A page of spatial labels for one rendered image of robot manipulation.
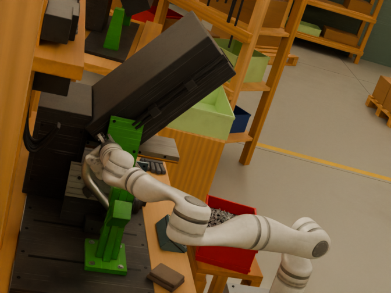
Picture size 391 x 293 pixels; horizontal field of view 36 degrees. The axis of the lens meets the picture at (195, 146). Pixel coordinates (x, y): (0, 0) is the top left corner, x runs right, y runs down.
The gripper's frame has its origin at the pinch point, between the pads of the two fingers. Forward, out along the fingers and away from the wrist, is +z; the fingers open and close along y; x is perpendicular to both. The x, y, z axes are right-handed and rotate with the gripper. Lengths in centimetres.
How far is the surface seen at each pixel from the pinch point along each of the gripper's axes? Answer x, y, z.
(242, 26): -126, -33, 242
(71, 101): 2.4, 16.5, 17.3
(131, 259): 13.5, -32.9, -12.5
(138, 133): -11.0, -2.7, 2.9
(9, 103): 10, 33, -67
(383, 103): -311, -263, 501
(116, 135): -4.3, 0.9, 2.9
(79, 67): -6.4, 29.8, -39.0
